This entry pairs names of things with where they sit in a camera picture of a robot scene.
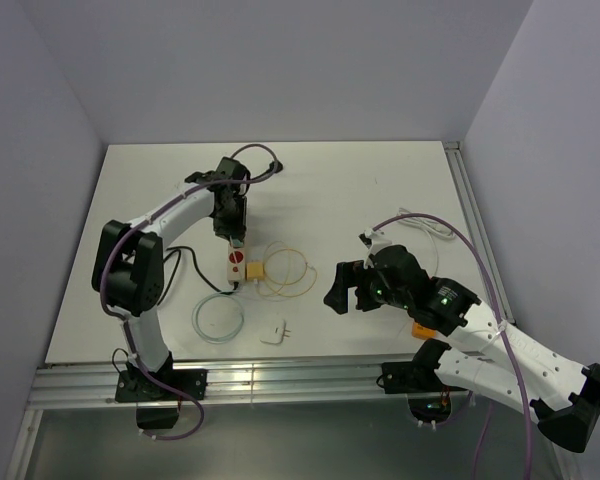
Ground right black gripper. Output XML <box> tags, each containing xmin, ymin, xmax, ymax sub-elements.
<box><xmin>323</xmin><ymin>259</ymin><xmax>411</xmax><ymax>313</ymax></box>

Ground beige red power strip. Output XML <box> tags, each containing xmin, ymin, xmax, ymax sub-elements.
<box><xmin>226</xmin><ymin>242</ymin><xmax>246</xmax><ymax>290</ymax></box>

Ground orange-yellow charger with cable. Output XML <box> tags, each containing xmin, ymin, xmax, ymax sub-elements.
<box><xmin>245</xmin><ymin>261</ymin><xmax>266</xmax><ymax>286</ymax></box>

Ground white charger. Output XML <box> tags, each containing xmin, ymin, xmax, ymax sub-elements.
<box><xmin>259</xmin><ymin>318</ymin><xmax>291</xmax><ymax>346</ymax></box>

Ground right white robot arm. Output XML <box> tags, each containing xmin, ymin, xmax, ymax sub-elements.
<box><xmin>324</xmin><ymin>245</ymin><xmax>600</xmax><ymax>453</ymax></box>

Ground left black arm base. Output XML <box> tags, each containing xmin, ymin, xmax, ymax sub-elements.
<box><xmin>112</xmin><ymin>348</ymin><xmax>208</xmax><ymax>437</ymax></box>

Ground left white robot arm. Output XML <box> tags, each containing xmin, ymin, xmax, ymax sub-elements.
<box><xmin>91</xmin><ymin>157</ymin><xmax>251</xmax><ymax>399</ymax></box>

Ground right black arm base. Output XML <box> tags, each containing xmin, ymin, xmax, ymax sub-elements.
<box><xmin>376</xmin><ymin>339</ymin><xmax>452</xmax><ymax>423</ymax></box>

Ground orange power strip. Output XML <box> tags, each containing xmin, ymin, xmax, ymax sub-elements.
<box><xmin>411</xmin><ymin>321</ymin><xmax>437</xmax><ymax>341</ymax></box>

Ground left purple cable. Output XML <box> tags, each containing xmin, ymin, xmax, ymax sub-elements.
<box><xmin>97</xmin><ymin>143</ymin><xmax>281</xmax><ymax>441</ymax></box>

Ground purple cable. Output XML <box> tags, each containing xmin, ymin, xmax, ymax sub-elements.
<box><xmin>97</xmin><ymin>143</ymin><xmax>281</xmax><ymax>441</ymax></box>
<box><xmin>367</xmin><ymin>212</ymin><xmax>535</xmax><ymax>480</ymax></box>

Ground yellow charging cable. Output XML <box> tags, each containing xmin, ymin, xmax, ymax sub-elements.
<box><xmin>257</xmin><ymin>240</ymin><xmax>318</xmax><ymax>299</ymax></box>

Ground black power cord with plug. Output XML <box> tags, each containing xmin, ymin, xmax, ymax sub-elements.
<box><xmin>159</xmin><ymin>159</ymin><xmax>287</xmax><ymax>307</ymax></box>

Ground white power cord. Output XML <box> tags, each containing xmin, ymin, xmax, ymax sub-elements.
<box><xmin>395</xmin><ymin>207</ymin><xmax>456</xmax><ymax>271</ymax></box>

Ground aluminium right side rail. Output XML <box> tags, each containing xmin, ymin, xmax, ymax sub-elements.
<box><xmin>443</xmin><ymin>142</ymin><xmax>515</xmax><ymax>323</ymax></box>

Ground aluminium rail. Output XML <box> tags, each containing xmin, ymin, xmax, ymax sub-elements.
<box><xmin>443</xmin><ymin>142</ymin><xmax>515</xmax><ymax>323</ymax></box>
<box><xmin>27</xmin><ymin>355</ymin><xmax>549</xmax><ymax>412</ymax></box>

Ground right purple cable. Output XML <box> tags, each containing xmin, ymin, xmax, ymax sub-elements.
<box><xmin>367</xmin><ymin>212</ymin><xmax>535</xmax><ymax>480</ymax></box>

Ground aluminium front rail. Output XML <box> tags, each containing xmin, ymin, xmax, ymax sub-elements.
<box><xmin>27</xmin><ymin>355</ymin><xmax>549</xmax><ymax>412</ymax></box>

